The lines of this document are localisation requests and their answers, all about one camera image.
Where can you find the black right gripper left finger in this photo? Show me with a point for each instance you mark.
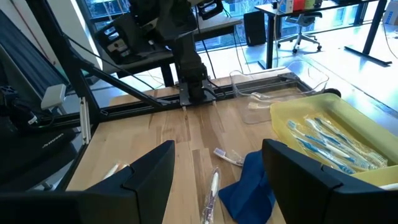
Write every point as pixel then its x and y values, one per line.
pixel 149 193

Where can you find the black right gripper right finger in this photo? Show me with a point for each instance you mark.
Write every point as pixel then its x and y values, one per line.
pixel 295 193

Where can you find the blue plastic scoop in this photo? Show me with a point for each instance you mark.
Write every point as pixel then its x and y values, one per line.
pixel 248 193

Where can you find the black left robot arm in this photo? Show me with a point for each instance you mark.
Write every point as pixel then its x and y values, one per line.
pixel 189 62

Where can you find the yellow plastic bin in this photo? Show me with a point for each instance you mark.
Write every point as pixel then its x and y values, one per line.
pixel 342 105

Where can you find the clear plastic bin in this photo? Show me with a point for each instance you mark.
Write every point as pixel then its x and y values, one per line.
pixel 311 77

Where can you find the black computer tower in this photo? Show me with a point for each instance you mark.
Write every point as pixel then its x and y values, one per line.
pixel 255 28

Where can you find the office chair with star base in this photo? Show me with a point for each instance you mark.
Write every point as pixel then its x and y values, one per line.
pixel 303 20

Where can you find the white box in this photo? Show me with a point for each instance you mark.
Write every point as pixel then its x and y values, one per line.
pixel 286 6

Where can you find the red box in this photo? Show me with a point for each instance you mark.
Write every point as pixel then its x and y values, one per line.
pixel 299 4

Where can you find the silver frame bracket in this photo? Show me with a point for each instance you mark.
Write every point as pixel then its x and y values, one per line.
pixel 84 121

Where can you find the black frame desk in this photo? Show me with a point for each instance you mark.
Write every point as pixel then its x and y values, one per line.
pixel 373 28

